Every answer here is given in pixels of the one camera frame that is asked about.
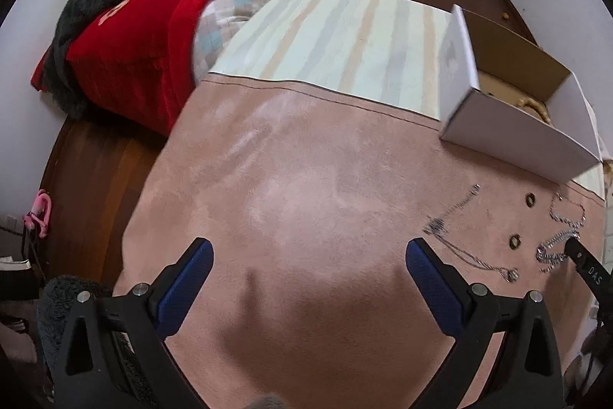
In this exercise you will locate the grey fuzzy cloth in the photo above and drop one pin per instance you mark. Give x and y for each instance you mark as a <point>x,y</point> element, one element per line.
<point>57,294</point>

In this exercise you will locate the pink plastic clip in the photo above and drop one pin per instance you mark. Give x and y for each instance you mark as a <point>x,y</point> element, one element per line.
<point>38,215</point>

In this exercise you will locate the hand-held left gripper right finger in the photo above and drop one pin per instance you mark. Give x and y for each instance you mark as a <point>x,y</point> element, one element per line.
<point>432,289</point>

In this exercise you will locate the red blanket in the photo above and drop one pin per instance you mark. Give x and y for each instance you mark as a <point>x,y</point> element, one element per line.
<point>143,49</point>

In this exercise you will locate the striped pale tablecloth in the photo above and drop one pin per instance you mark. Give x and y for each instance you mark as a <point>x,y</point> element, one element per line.
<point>345,40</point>

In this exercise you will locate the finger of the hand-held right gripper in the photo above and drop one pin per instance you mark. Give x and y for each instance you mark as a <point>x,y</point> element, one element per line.
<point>588,266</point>

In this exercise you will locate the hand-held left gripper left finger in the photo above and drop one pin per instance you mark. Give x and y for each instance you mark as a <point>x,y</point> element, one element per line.
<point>187,285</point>

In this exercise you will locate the pink suede mat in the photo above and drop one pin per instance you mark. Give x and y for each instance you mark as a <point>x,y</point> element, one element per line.
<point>311,207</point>

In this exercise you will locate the white cardboard box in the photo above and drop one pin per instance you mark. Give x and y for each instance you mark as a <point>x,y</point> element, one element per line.
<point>503,128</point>

